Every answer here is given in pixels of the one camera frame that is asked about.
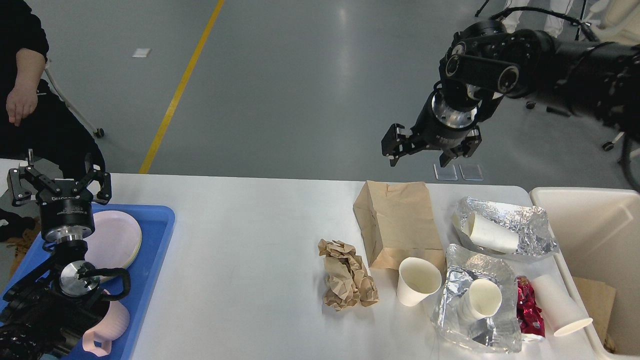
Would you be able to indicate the yellow plate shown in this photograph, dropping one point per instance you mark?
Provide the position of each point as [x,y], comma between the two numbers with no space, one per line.
[131,242]

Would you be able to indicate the chair leg with caster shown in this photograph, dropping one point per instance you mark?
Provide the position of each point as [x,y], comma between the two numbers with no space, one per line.
[97,131]

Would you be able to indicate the white paper cup lying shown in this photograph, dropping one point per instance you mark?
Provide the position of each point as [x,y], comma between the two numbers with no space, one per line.
[559,310]

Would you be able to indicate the pink ribbed mug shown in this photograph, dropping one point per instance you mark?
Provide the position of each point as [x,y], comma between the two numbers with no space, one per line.
[99,339]

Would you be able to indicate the person in black clothes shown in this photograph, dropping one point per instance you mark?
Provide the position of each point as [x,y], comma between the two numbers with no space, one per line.
[32,117]

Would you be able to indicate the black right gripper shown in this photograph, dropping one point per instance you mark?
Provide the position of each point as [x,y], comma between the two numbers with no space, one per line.
[438,127]

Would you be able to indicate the white paper cup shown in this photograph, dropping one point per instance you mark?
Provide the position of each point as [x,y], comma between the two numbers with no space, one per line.
[559,310]
[417,280]
[485,233]
[481,300]

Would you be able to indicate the brown paper bag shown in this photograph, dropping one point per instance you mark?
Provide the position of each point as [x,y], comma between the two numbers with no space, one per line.
[397,222]

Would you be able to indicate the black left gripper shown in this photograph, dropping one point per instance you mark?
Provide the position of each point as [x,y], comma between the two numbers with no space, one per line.
[63,216]

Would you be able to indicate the crushed red wrapper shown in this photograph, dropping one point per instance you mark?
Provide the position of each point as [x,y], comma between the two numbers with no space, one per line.
[529,315]

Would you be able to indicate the pink plate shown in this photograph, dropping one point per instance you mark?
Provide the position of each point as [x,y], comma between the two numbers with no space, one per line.
[104,245]

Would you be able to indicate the brown paper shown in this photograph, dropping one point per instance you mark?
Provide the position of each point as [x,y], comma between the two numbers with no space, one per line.
[347,279]

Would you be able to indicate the metal floor plates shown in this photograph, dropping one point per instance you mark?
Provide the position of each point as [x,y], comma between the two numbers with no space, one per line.
[453,173]

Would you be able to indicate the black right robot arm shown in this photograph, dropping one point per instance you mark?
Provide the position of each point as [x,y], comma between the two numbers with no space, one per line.
[485,63]

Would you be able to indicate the person in white trousers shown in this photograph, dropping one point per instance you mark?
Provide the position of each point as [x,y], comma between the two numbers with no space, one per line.
[548,23]

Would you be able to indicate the clear plastic wrap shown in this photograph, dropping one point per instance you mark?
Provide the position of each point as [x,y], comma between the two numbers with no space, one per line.
[499,333]

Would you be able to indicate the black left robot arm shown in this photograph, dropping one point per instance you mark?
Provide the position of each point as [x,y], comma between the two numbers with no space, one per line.
[49,309]

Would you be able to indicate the white paper cup in foil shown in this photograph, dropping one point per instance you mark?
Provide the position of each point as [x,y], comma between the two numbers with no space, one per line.
[485,233]

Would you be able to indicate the white office chair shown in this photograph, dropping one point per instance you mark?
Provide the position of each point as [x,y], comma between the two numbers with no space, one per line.
[615,20]

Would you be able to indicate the seated person's hand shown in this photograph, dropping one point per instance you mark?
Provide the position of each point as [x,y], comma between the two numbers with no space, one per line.
[21,102]

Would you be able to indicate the beige plastic bin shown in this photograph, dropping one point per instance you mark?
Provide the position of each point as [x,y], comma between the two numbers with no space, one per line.
[598,234]

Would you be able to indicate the crumpled aluminium foil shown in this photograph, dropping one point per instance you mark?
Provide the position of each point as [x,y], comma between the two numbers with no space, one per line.
[531,223]

